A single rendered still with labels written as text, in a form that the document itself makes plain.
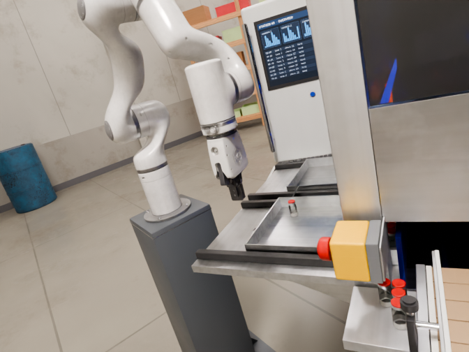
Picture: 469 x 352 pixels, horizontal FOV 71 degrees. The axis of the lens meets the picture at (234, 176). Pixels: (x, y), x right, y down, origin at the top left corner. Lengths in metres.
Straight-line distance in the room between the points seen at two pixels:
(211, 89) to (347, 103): 0.30
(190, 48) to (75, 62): 6.32
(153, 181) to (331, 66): 0.85
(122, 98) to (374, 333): 0.94
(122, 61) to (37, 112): 5.84
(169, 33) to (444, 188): 0.61
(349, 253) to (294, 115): 1.17
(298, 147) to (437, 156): 1.17
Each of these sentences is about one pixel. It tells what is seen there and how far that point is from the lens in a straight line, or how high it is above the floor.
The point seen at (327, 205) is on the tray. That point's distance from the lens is 0.99.
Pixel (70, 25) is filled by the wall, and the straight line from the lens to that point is 7.22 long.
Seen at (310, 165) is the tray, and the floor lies 0.89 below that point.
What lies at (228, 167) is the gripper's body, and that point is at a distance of 0.74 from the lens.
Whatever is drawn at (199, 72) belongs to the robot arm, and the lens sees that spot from 0.72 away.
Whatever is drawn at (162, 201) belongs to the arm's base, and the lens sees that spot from 1.26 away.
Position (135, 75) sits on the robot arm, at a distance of 1.12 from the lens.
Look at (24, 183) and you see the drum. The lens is 6.13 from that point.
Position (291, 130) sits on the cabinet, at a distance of 1.66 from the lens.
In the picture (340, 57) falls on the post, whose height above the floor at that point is 1.29.
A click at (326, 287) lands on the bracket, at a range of 0.86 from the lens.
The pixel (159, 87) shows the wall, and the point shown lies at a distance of 7.49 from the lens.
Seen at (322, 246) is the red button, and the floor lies 1.01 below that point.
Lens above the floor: 1.32
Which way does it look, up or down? 18 degrees down
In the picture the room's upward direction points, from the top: 15 degrees counter-clockwise
